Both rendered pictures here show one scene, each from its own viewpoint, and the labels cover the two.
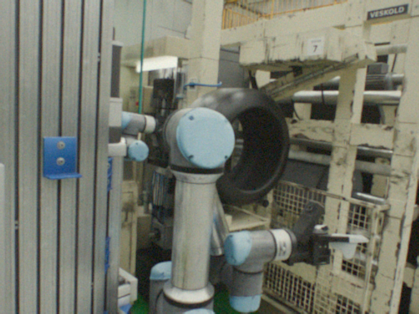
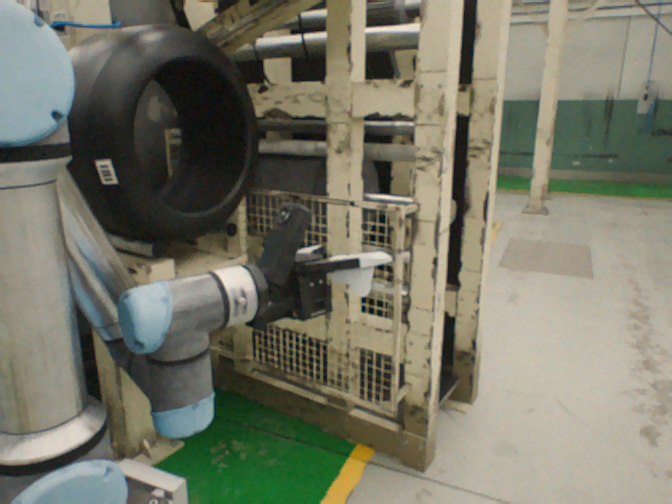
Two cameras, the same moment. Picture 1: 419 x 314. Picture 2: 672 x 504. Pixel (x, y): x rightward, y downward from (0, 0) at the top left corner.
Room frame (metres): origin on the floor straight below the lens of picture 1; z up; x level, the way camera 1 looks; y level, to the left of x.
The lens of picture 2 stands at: (0.20, -0.11, 1.28)
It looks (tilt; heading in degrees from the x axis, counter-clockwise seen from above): 15 degrees down; 341
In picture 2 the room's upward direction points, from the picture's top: straight up
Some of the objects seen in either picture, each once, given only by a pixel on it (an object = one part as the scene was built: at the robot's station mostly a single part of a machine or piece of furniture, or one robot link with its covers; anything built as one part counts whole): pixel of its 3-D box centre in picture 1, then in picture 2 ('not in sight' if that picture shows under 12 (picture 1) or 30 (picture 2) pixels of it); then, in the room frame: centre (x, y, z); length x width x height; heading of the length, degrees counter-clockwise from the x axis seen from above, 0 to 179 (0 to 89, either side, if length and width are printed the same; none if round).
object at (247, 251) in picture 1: (249, 248); (173, 313); (0.79, -0.11, 1.04); 0.11 x 0.08 x 0.09; 111
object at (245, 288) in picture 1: (243, 282); (175, 380); (0.81, -0.11, 0.94); 0.11 x 0.08 x 0.11; 21
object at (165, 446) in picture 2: not in sight; (133, 446); (2.03, 0.07, 0.02); 0.27 x 0.27 x 0.04; 37
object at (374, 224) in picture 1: (292, 245); (285, 289); (1.86, -0.51, 0.65); 0.90 x 0.02 x 0.70; 37
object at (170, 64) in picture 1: (157, 66); not in sight; (2.54, 0.41, 1.66); 0.60 x 0.03 x 0.03; 37
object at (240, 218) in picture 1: (222, 216); (162, 262); (1.84, -0.10, 0.80); 0.37 x 0.36 x 0.02; 127
